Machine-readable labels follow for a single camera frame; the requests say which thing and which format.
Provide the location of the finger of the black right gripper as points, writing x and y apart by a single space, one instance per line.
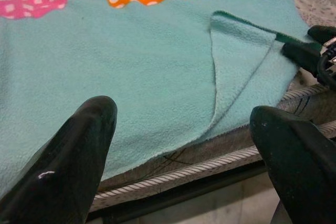
321 33
302 53

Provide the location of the grey quilted mattress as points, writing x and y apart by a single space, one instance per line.
210 161

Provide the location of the teal blanket with colourful patches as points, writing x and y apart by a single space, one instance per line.
131 64

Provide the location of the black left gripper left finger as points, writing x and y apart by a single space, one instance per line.
60 166

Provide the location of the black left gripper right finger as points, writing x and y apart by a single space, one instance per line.
299 166

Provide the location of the dark bed frame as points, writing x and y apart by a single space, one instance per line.
183 195

